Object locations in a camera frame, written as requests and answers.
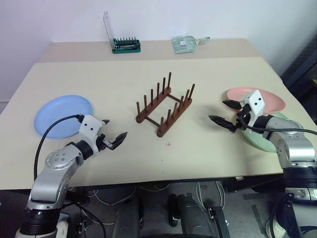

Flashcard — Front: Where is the white floor cable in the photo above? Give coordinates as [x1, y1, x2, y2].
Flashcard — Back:
[93, 184, 136, 226]
[195, 180, 226, 212]

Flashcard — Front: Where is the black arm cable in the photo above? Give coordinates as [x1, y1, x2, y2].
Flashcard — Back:
[33, 114, 84, 179]
[238, 111, 317, 136]

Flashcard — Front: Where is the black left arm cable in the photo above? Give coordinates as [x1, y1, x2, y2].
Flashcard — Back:
[33, 114, 84, 179]

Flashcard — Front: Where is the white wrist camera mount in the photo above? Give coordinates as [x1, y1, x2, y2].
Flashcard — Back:
[241, 89, 266, 127]
[78, 115, 106, 152]

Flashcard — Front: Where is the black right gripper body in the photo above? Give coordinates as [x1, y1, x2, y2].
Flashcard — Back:
[230, 103, 251, 133]

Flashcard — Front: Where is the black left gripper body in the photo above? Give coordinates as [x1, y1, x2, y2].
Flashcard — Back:
[96, 134, 116, 151]

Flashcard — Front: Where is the green screwdriver bit set case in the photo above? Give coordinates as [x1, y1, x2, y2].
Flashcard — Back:
[103, 10, 142, 54]

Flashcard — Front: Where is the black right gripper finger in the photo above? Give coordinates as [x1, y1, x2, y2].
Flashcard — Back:
[208, 115, 235, 131]
[222, 99, 242, 110]

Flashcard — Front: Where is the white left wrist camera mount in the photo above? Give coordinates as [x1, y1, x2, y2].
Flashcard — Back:
[78, 115, 106, 152]

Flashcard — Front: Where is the brown wooden dish rack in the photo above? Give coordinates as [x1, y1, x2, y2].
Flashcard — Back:
[135, 71, 196, 138]

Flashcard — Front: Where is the blue plate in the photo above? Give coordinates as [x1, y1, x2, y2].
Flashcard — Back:
[33, 95, 95, 140]

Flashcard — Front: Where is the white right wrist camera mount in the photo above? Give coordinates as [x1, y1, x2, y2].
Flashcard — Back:
[241, 89, 266, 127]

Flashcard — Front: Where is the pink-red plate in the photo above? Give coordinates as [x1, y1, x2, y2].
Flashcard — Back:
[225, 86, 286, 116]

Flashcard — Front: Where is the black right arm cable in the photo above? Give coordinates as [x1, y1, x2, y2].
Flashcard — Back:
[238, 111, 317, 136]

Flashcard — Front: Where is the clear plastic bag with parts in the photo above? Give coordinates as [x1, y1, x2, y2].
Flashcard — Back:
[171, 35, 211, 54]

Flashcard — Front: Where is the green plate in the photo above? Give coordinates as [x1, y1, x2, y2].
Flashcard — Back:
[239, 112, 289, 153]

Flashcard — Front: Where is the dark rounded shape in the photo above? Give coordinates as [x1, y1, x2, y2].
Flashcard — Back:
[112, 200, 144, 238]
[167, 193, 225, 238]

